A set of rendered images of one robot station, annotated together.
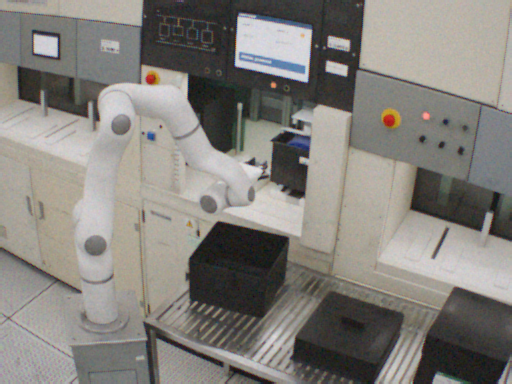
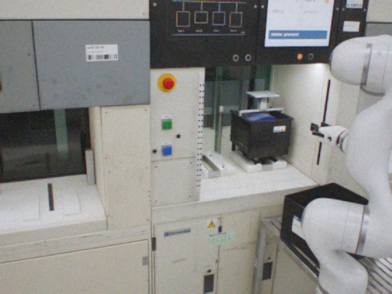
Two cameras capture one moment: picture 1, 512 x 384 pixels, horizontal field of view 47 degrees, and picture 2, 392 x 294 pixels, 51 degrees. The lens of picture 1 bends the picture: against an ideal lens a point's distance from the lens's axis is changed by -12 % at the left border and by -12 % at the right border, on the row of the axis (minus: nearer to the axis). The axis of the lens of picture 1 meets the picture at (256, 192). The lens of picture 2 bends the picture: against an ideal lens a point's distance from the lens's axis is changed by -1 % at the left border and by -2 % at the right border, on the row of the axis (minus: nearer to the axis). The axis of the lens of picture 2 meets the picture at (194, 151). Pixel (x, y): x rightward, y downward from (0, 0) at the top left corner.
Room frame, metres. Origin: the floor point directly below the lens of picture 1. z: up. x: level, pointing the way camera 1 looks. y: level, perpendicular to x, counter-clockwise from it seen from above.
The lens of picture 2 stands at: (1.35, 1.41, 1.65)
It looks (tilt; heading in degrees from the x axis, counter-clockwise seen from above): 21 degrees down; 313
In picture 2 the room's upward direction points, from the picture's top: 2 degrees clockwise
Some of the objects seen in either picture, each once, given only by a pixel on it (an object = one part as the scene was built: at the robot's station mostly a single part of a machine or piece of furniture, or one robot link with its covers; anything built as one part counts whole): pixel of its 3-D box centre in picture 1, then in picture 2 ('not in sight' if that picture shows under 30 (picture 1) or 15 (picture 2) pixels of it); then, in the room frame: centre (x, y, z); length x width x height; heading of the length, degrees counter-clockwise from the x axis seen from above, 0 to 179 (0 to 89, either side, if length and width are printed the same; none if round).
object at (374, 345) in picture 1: (350, 333); not in sight; (1.59, -0.34, 0.83); 0.29 x 0.29 x 0.13; 64
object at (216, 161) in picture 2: (245, 171); (206, 164); (2.54, 0.05, 0.89); 0.22 x 0.21 x 0.04; 153
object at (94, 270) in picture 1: (91, 237); (335, 245); (1.69, 0.51, 1.07); 0.19 x 0.12 x 0.24; 21
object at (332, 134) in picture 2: (242, 177); (337, 136); (1.93, 0.05, 1.19); 0.11 x 0.10 x 0.07; 154
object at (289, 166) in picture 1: (306, 152); (260, 126); (2.42, -0.19, 1.06); 0.24 x 0.20 x 0.32; 63
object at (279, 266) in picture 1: (239, 268); (332, 222); (1.89, 0.04, 0.85); 0.28 x 0.28 x 0.17; 73
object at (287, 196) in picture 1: (303, 189); (257, 158); (2.42, -0.19, 0.89); 0.22 x 0.21 x 0.04; 153
